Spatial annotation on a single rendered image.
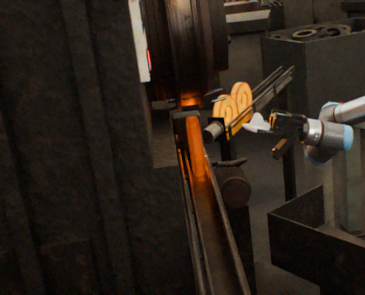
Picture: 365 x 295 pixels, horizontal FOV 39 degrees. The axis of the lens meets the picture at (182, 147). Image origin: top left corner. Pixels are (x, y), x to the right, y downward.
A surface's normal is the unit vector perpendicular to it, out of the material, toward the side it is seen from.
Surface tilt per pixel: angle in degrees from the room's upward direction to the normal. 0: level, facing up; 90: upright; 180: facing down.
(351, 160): 90
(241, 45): 90
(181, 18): 78
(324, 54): 90
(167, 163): 0
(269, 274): 0
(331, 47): 90
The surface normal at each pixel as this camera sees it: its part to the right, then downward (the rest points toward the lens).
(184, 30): 0.05, 0.25
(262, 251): -0.13, -0.94
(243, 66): -0.18, 0.33
